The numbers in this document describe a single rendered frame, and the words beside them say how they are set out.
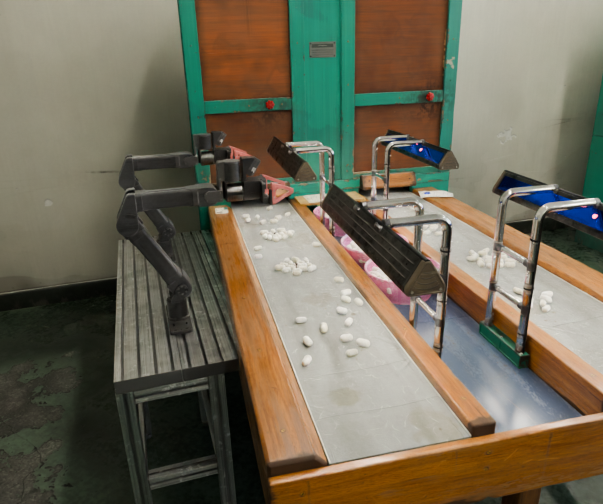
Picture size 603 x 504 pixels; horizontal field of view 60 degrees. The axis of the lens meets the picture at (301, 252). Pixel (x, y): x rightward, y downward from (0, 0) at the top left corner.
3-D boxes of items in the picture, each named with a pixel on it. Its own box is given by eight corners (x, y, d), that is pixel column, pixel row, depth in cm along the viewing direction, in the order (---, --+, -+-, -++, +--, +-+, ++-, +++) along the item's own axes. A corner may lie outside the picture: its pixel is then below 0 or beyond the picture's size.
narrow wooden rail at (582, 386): (602, 441, 115) (611, 399, 111) (349, 213, 280) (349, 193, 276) (623, 436, 116) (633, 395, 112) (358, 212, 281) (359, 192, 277)
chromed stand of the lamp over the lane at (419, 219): (375, 393, 130) (380, 223, 114) (350, 351, 148) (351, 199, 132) (445, 381, 134) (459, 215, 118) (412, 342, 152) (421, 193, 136)
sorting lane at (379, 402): (329, 472, 100) (329, 463, 99) (232, 212, 265) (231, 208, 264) (471, 444, 106) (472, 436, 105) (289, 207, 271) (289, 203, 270)
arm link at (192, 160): (209, 132, 217) (179, 133, 213) (212, 135, 209) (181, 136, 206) (211, 159, 221) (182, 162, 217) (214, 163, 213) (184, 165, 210)
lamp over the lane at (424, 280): (406, 298, 98) (408, 262, 95) (320, 208, 154) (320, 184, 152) (446, 293, 99) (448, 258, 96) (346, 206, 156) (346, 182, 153)
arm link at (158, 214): (177, 228, 225) (128, 166, 210) (178, 233, 219) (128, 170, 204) (165, 236, 224) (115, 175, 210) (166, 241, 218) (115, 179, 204)
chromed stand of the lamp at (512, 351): (518, 369, 138) (542, 206, 122) (478, 332, 156) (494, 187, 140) (580, 358, 142) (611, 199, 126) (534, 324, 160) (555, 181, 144)
